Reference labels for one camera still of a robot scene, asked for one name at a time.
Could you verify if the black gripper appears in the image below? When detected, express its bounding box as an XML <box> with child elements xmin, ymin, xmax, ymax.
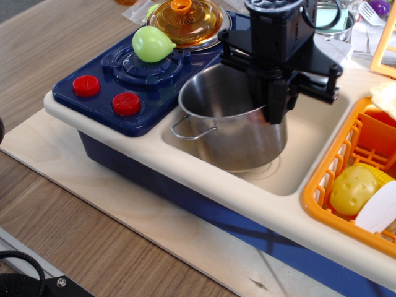
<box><xmin>218</xmin><ymin>1</ymin><xmax>342</xmax><ymax>124</ymax></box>

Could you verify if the stainless steel pot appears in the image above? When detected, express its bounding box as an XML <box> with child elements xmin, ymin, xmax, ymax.
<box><xmin>170</xmin><ymin>64</ymin><xmax>288</xmax><ymax>172</ymax></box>

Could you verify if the amber glass pot lid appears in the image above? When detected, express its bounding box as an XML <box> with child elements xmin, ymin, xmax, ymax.
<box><xmin>147</xmin><ymin>0</ymin><xmax>232</xmax><ymax>51</ymax></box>

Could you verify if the cream and blue toy sink unit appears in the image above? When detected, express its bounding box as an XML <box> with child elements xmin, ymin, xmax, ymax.
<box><xmin>44</xmin><ymin>60</ymin><xmax>395</xmax><ymax>296</ymax></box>

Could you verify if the white faucet base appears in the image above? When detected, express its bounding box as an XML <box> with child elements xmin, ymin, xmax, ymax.
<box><xmin>312</xmin><ymin>33</ymin><xmax>353</xmax><ymax>81</ymax></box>

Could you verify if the steel bowl with teal sponge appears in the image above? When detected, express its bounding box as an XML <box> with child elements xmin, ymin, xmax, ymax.
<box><xmin>316</xmin><ymin>1</ymin><xmax>356</xmax><ymax>43</ymax></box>

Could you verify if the orange dish rack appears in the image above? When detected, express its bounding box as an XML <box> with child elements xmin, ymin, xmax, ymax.
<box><xmin>301</xmin><ymin>97</ymin><xmax>395</xmax><ymax>257</ymax></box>

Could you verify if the pale yellow plastic plate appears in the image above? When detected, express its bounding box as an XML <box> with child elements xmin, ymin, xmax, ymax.
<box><xmin>369</xmin><ymin>82</ymin><xmax>396</xmax><ymax>120</ymax></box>

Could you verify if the white plastic spatula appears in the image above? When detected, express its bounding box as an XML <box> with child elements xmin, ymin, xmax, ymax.
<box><xmin>358</xmin><ymin>1</ymin><xmax>385</xmax><ymax>26</ymax></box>

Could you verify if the yellow plastic potato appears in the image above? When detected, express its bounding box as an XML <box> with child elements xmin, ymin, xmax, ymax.
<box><xmin>330</xmin><ymin>166</ymin><xmax>377</xmax><ymax>216</ymax></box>

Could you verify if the green plastic pear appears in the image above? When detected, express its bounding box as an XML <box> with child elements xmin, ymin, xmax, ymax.
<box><xmin>132</xmin><ymin>26</ymin><xmax>177</xmax><ymax>63</ymax></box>

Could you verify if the purple plastic eggplant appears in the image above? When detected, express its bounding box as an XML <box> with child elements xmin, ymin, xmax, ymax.
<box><xmin>368</xmin><ymin>0</ymin><xmax>390</xmax><ymax>16</ymax></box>

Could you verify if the yellow plastic corn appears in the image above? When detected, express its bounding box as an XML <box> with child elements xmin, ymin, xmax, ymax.
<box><xmin>354</xmin><ymin>163</ymin><xmax>395</xmax><ymax>189</ymax></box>

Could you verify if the red stove knob right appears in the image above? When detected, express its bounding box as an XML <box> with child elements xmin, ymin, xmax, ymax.
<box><xmin>112</xmin><ymin>93</ymin><xmax>141</xmax><ymax>116</ymax></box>

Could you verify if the red stove knob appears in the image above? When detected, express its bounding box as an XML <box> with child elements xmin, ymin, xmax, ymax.
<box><xmin>112</xmin><ymin>93</ymin><xmax>141</xmax><ymax>116</ymax></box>
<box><xmin>72</xmin><ymin>75</ymin><xmax>101</xmax><ymax>97</ymax></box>

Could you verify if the clear plastic bag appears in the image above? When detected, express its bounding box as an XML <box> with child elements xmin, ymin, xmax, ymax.
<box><xmin>121</xmin><ymin>0</ymin><xmax>160</xmax><ymax>25</ymax></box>

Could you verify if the blue toy stove top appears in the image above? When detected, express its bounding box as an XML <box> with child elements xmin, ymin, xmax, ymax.
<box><xmin>52</xmin><ymin>11</ymin><xmax>252</xmax><ymax>138</ymax></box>

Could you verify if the white plastic utensil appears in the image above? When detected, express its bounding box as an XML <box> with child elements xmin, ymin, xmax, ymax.
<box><xmin>355</xmin><ymin>181</ymin><xmax>395</xmax><ymax>233</ymax></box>

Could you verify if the red stove knob left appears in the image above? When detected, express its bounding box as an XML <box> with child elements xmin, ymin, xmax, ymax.
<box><xmin>72</xmin><ymin>75</ymin><xmax>101</xmax><ymax>97</ymax></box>

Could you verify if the light plywood board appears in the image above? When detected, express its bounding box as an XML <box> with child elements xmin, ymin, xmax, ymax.
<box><xmin>1</xmin><ymin>111</ymin><xmax>335</xmax><ymax>296</ymax></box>

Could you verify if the orange rack frame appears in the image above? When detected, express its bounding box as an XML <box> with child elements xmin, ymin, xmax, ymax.
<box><xmin>369</xmin><ymin>4</ymin><xmax>395</xmax><ymax>80</ymax></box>

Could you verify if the black cable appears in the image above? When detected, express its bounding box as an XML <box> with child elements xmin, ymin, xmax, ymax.
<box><xmin>0</xmin><ymin>250</ymin><xmax>46</xmax><ymax>297</ymax></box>

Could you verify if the black bracket with screw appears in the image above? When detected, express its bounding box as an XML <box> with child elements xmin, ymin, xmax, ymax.
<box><xmin>1</xmin><ymin>273</ymin><xmax>93</xmax><ymax>296</ymax></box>

